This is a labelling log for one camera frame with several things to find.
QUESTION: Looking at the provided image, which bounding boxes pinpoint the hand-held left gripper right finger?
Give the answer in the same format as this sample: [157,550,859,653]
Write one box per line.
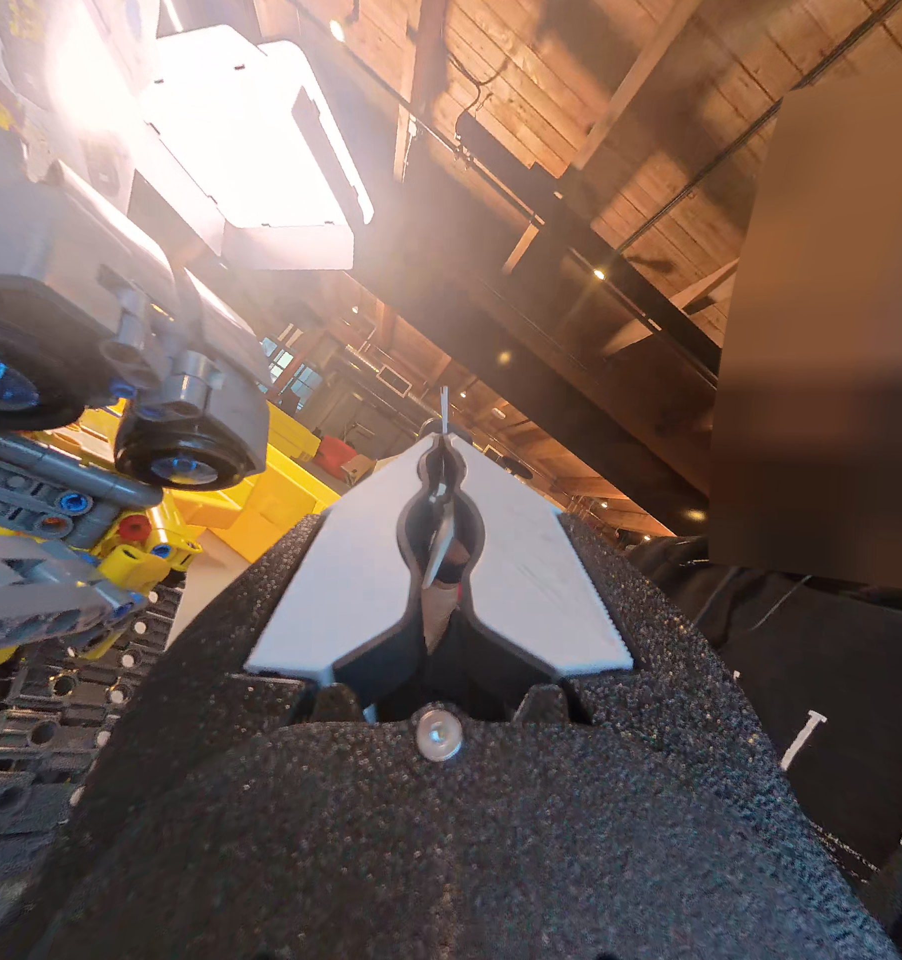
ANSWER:
[439,435,635,679]

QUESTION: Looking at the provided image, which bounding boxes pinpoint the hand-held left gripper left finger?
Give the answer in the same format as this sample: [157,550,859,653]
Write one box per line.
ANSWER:
[244,435,440,688]

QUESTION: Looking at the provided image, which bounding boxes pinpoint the yellow grey sticker sheet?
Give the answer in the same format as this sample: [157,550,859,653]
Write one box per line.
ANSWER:
[418,387,464,654]

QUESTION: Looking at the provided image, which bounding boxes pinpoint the yellow grey brick robot model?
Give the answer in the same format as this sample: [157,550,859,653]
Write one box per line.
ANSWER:
[0,120,275,879]

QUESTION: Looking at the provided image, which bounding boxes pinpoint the bright softbox lamp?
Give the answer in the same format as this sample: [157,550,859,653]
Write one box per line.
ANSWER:
[46,23,377,274]

